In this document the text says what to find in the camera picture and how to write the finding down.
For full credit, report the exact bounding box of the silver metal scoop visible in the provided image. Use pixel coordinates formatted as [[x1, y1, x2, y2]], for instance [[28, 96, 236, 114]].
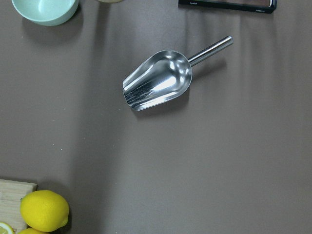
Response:
[[122, 36, 233, 111]]

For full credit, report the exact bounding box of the wooden cup stand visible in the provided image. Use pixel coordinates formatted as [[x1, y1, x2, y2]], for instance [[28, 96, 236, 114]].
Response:
[[98, 0, 122, 3]]

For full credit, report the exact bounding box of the whole yellow lemon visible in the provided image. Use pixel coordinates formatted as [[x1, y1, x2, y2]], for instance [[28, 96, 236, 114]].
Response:
[[18, 228, 49, 234], [20, 190, 69, 232]]

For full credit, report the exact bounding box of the mint green bowl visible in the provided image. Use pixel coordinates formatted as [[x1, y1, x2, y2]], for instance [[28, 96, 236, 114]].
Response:
[[12, 0, 79, 26]]

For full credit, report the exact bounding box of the wooden cutting board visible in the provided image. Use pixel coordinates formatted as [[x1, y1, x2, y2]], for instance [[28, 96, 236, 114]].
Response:
[[0, 179, 37, 234]]

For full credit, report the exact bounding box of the lemon half slice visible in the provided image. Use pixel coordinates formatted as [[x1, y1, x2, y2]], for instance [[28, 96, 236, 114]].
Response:
[[0, 222, 14, 234]]

